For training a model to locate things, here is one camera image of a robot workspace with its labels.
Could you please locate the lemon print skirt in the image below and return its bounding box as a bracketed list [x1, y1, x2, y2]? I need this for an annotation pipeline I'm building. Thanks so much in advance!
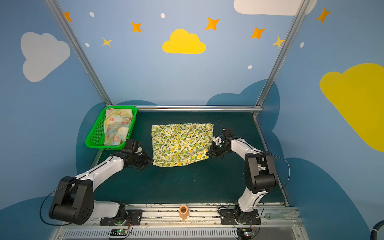
[151, 123, 214, 168]

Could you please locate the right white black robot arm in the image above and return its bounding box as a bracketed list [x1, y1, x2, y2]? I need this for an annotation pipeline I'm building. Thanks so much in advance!
[206, 129, 283, 214]

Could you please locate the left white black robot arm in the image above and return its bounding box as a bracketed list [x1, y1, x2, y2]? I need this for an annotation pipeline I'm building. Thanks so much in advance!
[49, 150, 153, 226]

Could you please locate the green plastic basket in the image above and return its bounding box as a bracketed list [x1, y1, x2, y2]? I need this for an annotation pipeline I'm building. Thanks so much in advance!
[86, 106, 138, 150]

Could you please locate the pink floral skirt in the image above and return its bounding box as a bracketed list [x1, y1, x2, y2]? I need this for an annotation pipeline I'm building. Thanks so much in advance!
[104, 108, 134, 146]

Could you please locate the orange ribbed cup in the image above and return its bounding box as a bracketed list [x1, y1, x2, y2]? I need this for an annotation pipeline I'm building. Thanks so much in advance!
[179, 205, 190, 221]

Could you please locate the left controller board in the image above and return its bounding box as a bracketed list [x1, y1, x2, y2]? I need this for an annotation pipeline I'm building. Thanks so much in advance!
[109, 228, 130, 240]

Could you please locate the controller board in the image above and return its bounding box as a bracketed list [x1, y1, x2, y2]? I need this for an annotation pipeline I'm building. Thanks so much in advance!
[109, 228, 130, 240]
[236, 228, 254, 240]

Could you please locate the right controller board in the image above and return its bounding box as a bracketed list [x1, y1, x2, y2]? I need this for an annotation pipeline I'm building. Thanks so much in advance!
[236, 228, 254, 240]

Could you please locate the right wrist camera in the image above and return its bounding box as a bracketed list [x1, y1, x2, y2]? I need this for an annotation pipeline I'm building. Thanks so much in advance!
[212, 136, 223, 146]

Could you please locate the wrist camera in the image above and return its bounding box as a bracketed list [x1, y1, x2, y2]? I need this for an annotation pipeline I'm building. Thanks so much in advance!
[212, 136, 223, 146]
[122, 139, 142, 154]

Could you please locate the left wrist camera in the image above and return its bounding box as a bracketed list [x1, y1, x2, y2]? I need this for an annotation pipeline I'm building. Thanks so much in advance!
[122, 139, 142, 154]

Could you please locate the rear aluminium frame rail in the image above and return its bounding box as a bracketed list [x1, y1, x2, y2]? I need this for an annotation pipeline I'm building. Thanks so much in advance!
[136, 106, 263, 112]

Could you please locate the front aluminium rail bed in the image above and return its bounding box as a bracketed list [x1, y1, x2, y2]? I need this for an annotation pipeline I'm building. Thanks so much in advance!
[50, 203, 309, 240]

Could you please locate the right side frame rail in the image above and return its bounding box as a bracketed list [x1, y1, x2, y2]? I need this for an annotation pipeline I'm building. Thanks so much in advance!
[252, 111, 290, 207]

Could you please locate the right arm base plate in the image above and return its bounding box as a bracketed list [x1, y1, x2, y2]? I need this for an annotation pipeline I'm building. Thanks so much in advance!
[218, 208, 261, 225]

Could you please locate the left aluminium frame post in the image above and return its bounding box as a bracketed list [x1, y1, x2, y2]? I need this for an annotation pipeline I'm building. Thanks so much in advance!
[45, 0, 113, 106]

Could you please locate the aluminium frame post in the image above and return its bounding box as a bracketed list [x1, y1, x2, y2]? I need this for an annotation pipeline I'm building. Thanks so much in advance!
[45, 0, 113, 106]
[256, 0, 311, 108]

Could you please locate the right aluminium frame post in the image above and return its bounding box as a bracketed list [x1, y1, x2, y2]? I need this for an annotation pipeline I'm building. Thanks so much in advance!
[256, 0, 311, 108]

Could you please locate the black corrugated hose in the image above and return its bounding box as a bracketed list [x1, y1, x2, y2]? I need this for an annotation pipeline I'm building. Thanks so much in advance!
[369, 219, 384, 240]

